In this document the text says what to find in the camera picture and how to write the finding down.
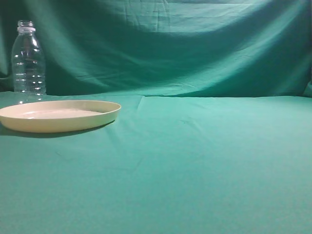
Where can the cream round plastic plate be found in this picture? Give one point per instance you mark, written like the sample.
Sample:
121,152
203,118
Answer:
59,116

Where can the green cloth backdrop and tablecloth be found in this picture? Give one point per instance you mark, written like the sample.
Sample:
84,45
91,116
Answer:
215,131

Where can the clear plastic bottle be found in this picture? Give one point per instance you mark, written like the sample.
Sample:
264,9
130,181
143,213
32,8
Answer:
28,64

